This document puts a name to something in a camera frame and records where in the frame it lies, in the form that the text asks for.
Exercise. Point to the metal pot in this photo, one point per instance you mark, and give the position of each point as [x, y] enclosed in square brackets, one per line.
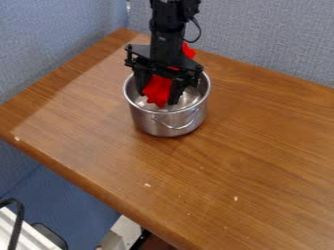
[171, 120]

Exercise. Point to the white box under table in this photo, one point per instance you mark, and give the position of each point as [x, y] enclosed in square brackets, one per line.
[36, 236]

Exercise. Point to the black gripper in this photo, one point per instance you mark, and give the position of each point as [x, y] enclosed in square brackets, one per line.
[151, 58]

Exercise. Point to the white table leg bracket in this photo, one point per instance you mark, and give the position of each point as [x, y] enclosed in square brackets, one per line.
[125, 236]

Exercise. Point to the red block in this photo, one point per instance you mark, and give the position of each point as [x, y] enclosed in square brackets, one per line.
[156, 90]

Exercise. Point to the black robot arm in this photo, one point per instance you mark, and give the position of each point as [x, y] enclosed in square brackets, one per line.
[169, 16]

